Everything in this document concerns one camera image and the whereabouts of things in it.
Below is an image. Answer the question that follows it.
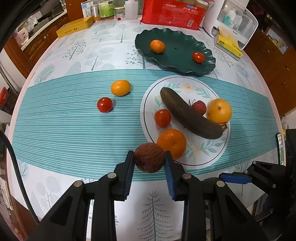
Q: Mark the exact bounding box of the white plastic bottle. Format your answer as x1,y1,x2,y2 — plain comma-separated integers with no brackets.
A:
125,0,138,20

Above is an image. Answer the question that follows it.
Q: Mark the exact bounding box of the white blue carton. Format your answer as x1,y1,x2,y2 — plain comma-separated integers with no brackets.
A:
81,1,93,18

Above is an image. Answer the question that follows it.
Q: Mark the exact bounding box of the large yellow orange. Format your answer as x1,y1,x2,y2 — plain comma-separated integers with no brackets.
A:
206,98,232,124

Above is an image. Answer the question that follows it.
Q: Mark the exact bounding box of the red lychee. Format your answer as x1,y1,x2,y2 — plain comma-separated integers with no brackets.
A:
191,100,207,115

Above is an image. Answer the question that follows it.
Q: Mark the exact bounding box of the brown wrinkled passion fruit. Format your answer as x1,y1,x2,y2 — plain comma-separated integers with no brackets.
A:
134,143,165,173

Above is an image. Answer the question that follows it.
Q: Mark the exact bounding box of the white floral placemat plate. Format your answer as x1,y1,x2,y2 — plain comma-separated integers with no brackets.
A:
140,75,230,169

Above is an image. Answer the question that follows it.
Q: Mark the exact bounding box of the dark green scalloped plate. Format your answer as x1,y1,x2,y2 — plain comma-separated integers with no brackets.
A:
135,28,216,76

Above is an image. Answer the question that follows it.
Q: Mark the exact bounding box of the small metal tin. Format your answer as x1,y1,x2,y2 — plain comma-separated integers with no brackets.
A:
90,4,100,22

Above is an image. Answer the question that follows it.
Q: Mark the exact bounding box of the yellow tissue pack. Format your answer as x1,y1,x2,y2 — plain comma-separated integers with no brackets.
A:
214,26,243,61

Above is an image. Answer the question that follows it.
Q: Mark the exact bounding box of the overripe dark banana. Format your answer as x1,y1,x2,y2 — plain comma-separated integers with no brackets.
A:
160,87,228,140

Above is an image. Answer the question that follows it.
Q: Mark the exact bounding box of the red cherry tomato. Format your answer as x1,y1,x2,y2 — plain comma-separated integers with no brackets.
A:
97,97,113,113
192,52,205,64

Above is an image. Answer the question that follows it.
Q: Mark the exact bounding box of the wooden cabinet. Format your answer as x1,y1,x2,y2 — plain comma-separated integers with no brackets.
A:
4,1,72,78

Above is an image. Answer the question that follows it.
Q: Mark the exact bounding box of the patterned tree tablecloth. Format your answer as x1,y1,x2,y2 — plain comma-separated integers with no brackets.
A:
6,14,286,241

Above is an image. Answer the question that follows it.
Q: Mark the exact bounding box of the red paper cup package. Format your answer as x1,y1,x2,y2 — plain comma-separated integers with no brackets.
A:
141,0,207,30

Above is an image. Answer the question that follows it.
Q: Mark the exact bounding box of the red cherry tomato on table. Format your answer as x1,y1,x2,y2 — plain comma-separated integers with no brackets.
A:
97,97,113,113

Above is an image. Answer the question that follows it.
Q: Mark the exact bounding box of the white cosmetics storage box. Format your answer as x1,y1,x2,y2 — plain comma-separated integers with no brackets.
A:
202,0,258,50

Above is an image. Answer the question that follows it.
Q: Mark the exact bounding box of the yellow kumquat on table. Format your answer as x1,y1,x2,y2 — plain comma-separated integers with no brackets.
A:
111,79,131,96

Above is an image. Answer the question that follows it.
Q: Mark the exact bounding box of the small glass jar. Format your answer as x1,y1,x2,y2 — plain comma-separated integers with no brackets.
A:
114,6,125,21

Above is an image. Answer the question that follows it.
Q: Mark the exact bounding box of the black cable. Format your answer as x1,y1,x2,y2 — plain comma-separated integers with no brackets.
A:
0,129,41,225

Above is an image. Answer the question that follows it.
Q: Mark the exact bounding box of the green label glass bottle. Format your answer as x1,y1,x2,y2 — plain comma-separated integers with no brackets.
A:
98,0,114,20

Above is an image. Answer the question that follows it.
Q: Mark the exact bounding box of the small orange mandarin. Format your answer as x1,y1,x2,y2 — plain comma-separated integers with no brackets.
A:
149,39,165,54

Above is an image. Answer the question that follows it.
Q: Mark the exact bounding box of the yellow flat box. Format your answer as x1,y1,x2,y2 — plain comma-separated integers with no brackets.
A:
56,16,93,38

